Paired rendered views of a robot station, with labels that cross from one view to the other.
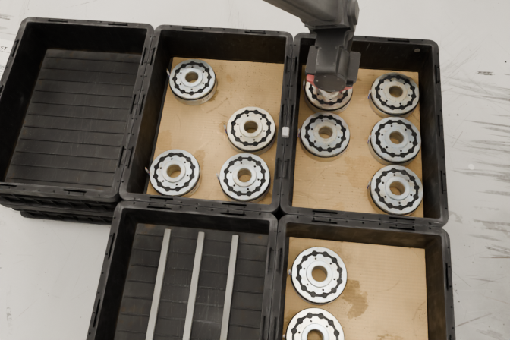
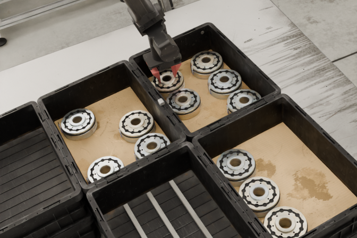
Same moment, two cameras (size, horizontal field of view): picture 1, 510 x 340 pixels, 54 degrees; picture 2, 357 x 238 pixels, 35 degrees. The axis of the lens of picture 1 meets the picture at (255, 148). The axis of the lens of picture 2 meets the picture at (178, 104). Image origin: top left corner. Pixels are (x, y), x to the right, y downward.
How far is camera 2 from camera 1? 78 cm
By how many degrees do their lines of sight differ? 27
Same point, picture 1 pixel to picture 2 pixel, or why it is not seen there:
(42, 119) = not seen: outside the picture
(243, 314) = (208, 216)
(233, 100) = (112, 120)
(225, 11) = not seen: hidden behind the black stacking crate
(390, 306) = (287, 158)
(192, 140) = (102, 154)
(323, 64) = (161, 42)
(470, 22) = (220, 22)
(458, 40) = not seen: hidden behind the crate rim
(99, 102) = (20, 172)
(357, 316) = (273, 174)
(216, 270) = (173, 206)
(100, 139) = (37, 190)
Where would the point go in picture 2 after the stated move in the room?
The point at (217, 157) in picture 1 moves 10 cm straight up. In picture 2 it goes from (126, 153) to (118, 129)
